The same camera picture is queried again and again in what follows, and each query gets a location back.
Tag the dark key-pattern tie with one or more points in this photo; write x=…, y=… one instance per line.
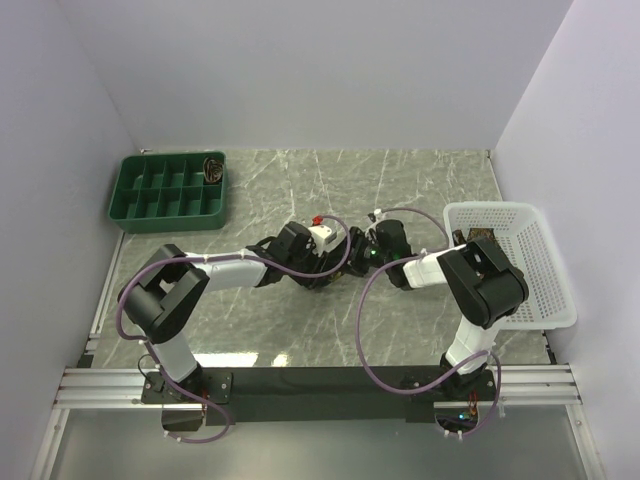
x=460, y=238

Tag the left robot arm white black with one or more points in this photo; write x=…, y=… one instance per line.
x=161, y=299

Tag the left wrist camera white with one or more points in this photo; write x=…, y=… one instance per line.
x=322, y=235

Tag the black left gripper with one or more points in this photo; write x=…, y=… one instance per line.
x=318, y=262

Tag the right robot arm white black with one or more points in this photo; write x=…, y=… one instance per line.
x=487, y=288

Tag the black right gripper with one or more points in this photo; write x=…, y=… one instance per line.
x=359, y=239

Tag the rolled dark tie in tray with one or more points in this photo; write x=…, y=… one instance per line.
x=213, y=170

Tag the blue floral yellow tie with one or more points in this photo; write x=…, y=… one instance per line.
x=334, y=277

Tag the white plastic basket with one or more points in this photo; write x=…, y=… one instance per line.
x=525, y=237

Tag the black base bar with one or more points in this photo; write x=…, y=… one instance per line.
x=270, y=394

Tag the green compartment tray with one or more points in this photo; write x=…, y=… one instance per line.
x=161, y=193

